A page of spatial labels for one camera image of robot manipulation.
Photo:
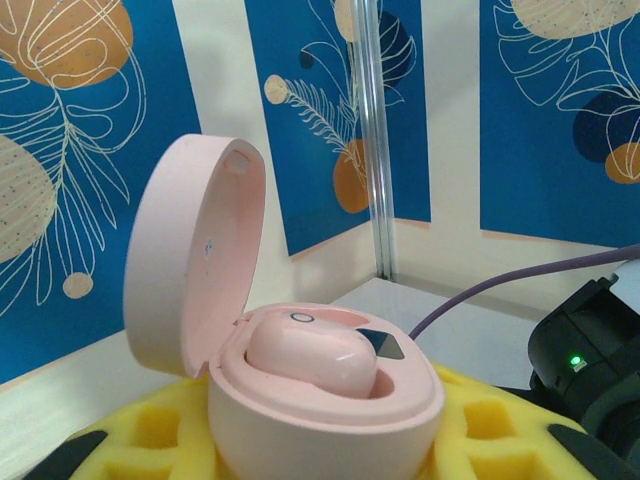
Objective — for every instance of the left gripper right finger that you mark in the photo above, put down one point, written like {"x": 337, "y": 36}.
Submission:
{"x": 500, "y": 450}

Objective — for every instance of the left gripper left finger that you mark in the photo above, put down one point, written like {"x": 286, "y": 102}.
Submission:
{"x": 150, "y": 430}

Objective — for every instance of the pink earbud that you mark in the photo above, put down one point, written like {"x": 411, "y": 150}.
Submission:
{"x": 310, "y": 350}

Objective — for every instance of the pink earbud charging case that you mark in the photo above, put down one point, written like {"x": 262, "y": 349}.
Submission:
{"x": 200, "y": 250}

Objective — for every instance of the aluminium frame post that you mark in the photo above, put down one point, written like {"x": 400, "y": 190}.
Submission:
{"x": 375, "y": 150}

